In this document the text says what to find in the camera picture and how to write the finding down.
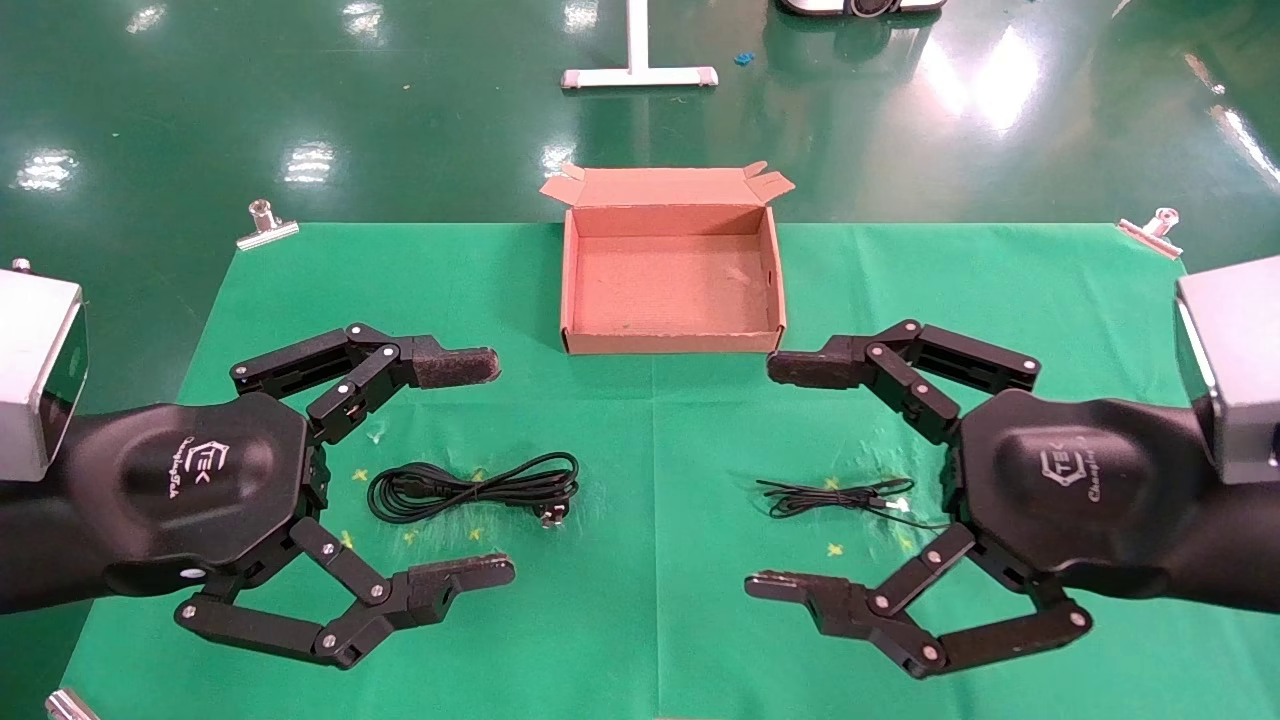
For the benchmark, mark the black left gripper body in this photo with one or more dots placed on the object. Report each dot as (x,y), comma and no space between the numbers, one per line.
(200,480)

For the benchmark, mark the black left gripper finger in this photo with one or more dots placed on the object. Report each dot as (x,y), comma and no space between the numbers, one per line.
(460,575)
(455,366)

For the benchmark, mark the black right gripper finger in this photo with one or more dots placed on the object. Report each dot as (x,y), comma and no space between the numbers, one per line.
(815,366)
(830,605)

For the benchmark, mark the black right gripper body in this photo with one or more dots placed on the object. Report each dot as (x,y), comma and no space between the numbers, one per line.
(1080,490)

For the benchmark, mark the black white robot base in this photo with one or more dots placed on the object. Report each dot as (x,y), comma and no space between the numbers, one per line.
(860,6)

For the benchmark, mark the open brown cardboard box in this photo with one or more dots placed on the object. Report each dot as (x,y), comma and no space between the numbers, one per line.
(670,290)

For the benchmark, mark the green table cloth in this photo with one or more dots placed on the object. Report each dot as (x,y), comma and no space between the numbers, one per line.
(650,640)

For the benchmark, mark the silver cloth clamp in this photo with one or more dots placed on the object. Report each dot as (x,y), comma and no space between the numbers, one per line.
(268,232)
(1150,238)
(68,706)

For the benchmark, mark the white T-shaped floor stand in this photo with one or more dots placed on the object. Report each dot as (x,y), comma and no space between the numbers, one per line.
(640,75)

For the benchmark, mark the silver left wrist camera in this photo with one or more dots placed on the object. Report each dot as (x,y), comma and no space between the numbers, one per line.
(30,370)

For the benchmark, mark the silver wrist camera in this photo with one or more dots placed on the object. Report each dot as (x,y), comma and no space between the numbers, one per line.
(1245,370)
(30,370)

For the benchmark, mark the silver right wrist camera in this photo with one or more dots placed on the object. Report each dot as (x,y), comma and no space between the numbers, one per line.
(1245,370)

